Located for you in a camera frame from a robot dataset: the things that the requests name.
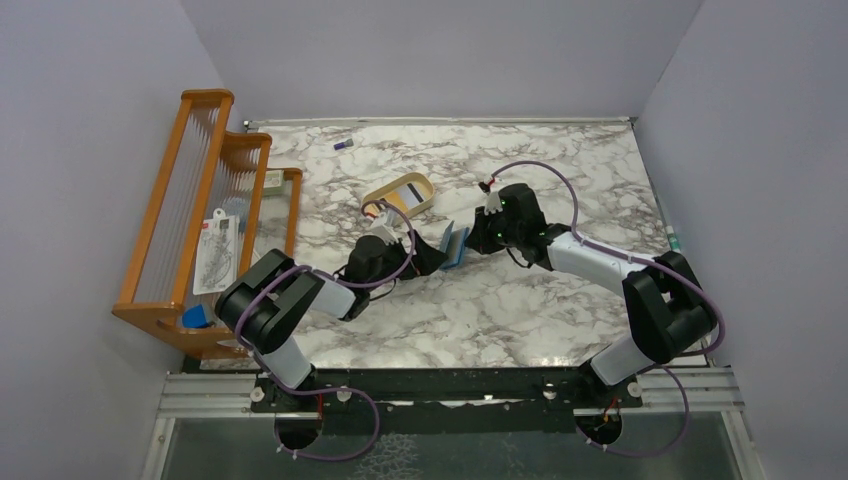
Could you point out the small purple marker cap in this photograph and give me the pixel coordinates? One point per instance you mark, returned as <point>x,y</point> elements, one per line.
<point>343,145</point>

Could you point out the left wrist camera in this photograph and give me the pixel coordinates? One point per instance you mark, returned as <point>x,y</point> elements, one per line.
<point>383,227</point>

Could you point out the white packaged item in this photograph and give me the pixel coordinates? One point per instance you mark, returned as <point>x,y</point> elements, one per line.
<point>217,254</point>

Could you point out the green white marker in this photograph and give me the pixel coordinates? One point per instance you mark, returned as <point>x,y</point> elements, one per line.
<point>672,239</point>

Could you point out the grey white card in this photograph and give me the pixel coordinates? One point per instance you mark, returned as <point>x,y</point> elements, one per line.
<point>405,197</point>

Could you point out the green white box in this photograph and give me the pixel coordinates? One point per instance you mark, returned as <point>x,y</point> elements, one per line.
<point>275,183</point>

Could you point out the blue object in rack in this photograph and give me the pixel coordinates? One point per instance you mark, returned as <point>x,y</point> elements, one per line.
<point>197,317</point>

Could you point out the yellow oval tray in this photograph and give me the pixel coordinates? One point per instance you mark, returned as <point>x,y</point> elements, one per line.
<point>422,182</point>

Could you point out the teal card holder wallet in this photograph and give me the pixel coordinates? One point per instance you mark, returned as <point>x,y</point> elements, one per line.
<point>453,245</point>

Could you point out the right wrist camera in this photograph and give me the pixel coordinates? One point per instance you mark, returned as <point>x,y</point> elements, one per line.
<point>494,204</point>

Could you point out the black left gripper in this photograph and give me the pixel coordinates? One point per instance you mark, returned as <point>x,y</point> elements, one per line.
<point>425,262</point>

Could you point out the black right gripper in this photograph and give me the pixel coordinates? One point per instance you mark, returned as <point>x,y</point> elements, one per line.
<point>477,239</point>

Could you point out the orange wooden rack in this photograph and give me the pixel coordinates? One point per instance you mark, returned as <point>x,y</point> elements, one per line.
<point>204,167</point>

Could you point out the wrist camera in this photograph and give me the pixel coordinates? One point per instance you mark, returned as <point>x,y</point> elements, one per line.
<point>383,227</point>
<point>494,204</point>

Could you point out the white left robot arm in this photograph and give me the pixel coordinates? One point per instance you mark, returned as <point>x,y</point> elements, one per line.
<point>264,306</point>

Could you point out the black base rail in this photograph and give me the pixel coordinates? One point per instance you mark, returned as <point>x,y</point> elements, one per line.
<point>442,400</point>

